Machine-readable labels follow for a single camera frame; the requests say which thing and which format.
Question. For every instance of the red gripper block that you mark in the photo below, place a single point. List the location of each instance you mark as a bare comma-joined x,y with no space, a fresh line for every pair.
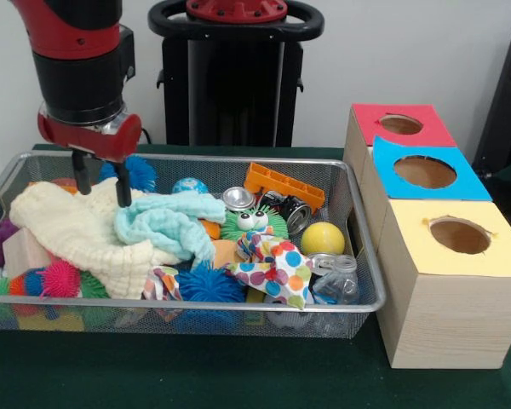
89,140

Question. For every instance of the cream knitted cloth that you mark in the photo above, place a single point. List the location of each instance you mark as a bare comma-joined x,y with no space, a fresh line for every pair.
76,230

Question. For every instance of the light teal cloth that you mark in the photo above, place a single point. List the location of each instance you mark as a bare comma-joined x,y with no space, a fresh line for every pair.
166,221

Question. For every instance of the white polka dot cloth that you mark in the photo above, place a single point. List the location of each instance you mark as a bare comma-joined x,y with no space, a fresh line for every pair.
277,266

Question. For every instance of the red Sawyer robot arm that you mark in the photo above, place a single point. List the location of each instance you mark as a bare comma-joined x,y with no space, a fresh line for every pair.
76,72

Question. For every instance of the wooden box with three holes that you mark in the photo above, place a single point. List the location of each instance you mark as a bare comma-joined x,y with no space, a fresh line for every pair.
451,319

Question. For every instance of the blue spiky rubber ball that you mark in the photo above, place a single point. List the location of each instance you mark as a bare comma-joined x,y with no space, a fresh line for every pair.
142,170
210,283

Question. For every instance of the blue globe ball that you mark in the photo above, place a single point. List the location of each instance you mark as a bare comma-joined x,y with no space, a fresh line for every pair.
189,186

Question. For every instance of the green spiky ball with eyes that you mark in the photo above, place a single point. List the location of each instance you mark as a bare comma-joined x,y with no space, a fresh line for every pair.
249,221

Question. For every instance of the orange toy building brick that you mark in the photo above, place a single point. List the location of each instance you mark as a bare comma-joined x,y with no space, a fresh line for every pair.
289,183

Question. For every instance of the yellow tennis ball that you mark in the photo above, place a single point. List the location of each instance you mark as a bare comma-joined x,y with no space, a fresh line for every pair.
323,239

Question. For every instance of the clear plastic bottle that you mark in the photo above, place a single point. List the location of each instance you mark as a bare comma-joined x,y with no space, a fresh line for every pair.
336,285

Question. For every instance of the black flat panel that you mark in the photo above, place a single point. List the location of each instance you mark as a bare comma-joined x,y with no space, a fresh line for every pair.
506,106

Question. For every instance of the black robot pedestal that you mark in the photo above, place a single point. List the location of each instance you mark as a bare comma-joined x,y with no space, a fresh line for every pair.
230,85

